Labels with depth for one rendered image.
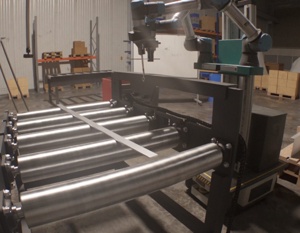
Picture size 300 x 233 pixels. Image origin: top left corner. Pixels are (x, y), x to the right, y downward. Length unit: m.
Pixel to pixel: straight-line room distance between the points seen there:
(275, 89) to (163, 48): 5.20
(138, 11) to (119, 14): 11.33
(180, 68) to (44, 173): 5.57
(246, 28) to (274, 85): 8.11
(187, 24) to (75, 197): 1.69
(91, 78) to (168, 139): 5.56
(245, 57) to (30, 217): 1.51
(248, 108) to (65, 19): 10.56
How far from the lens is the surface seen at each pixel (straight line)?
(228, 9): 1.44
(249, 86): 1.84
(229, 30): 2.03
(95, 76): 6.62
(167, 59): 6.12
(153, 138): 1.09
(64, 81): 6.34
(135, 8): 1.28
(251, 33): 1.49
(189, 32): 2.03
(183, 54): 6.24
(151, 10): 1.29
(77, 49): 10.45
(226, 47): 1.96
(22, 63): 11.19
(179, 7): 1.46
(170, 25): 1.62
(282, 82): 9.40
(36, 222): 0.69
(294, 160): 2.64
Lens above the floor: 1.27
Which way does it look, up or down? 15 degrees down
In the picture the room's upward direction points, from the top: straight up
